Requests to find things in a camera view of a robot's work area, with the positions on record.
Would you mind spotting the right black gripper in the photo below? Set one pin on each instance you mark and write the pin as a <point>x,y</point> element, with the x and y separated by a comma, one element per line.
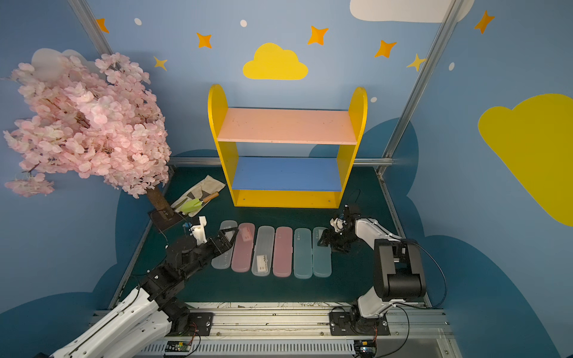
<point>333,237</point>

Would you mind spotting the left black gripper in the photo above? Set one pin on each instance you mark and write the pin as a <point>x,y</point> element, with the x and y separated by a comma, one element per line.
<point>219,240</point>

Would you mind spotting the teal pencil case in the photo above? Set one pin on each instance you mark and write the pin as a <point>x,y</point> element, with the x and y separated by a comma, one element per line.
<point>322,265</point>
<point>302,255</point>

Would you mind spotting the clear pencil case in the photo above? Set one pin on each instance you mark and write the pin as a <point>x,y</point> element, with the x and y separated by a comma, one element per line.
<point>263,251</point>
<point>224,261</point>

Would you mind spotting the pink pencil case top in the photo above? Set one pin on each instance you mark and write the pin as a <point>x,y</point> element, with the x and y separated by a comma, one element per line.
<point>243,249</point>

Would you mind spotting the pink pencil case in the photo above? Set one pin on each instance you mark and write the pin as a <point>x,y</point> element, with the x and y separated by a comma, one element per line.
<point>243,249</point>
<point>282,255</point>

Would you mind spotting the pink pencil case bottom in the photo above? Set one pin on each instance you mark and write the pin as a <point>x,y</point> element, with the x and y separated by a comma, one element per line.
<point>282,255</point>

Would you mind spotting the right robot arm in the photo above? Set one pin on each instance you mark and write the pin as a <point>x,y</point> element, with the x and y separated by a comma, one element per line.
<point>398,273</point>

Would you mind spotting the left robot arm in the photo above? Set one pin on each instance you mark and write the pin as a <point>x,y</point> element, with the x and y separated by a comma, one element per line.
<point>151,311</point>

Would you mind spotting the yellow toy shelf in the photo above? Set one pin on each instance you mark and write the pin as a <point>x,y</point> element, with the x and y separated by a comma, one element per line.
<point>281,182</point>

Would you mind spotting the green garden trowel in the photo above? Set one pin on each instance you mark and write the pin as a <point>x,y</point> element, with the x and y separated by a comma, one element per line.
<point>193,206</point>

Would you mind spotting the beige cloth tool pouch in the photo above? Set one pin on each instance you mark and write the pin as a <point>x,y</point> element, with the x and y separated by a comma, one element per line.
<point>200,190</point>

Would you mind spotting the right controller board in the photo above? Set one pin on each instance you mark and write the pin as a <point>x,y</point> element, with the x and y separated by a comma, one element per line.
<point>364,349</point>

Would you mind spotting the controller board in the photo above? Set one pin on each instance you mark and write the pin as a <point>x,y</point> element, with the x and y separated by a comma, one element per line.
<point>364,349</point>
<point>178,348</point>

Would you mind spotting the left controller board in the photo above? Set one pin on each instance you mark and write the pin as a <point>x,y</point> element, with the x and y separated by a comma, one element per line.
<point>178,348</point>

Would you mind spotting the pink cherry blossom tree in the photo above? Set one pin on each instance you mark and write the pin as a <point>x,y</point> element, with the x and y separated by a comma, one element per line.
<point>102,122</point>

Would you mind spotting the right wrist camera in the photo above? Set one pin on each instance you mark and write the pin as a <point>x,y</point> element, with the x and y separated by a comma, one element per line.
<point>338,224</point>

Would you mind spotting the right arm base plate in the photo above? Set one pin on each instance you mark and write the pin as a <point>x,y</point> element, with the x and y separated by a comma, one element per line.
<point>344,323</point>

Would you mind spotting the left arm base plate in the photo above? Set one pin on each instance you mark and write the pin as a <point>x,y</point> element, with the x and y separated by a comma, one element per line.
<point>199,323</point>

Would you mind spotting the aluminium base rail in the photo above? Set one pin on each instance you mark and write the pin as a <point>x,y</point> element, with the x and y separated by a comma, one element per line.
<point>302,329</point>

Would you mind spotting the aluminium frame post left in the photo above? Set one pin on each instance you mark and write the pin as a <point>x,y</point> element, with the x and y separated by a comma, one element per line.
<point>89,23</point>

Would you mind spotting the aluminium frame post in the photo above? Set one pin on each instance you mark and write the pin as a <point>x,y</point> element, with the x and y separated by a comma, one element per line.
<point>452,17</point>
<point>89,23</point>

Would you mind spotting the aluminium frame post right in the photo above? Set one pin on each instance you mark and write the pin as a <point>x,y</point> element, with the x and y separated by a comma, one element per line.
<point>452,17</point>

